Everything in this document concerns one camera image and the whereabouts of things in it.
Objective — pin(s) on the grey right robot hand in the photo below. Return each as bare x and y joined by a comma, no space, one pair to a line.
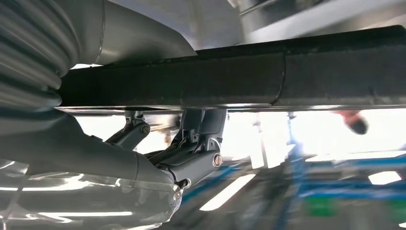
79,177

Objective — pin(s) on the ceiling light panel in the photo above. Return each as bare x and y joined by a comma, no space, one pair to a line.
228,192
383,177

